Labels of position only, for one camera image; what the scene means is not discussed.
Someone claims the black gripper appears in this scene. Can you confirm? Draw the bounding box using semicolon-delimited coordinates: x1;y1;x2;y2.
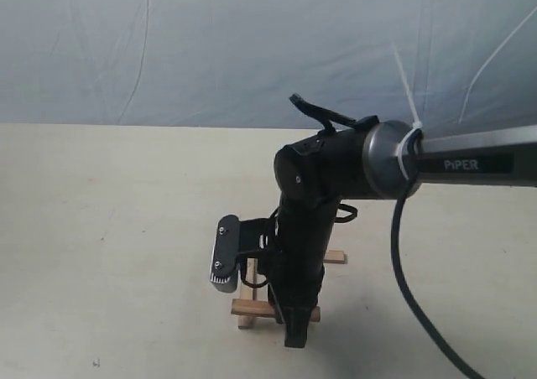
257;244;326;348

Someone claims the wooden stick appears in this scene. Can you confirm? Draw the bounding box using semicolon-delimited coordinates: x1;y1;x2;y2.
231;299;322;322
324;250;347;264
237;258;257;330

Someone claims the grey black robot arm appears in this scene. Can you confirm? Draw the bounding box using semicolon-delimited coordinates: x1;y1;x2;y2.
263;118;536;348

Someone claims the white zip tie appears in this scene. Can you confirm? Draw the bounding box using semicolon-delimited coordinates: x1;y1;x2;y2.
392;43;425;179

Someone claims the grey fabric backdrop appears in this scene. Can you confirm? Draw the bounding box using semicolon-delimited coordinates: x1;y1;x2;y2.
1;0;536;129

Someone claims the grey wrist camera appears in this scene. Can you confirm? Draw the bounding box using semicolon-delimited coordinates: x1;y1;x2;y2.
209;215;240;293

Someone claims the black cable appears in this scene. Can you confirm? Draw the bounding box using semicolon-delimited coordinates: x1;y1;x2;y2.
392;135;487;379

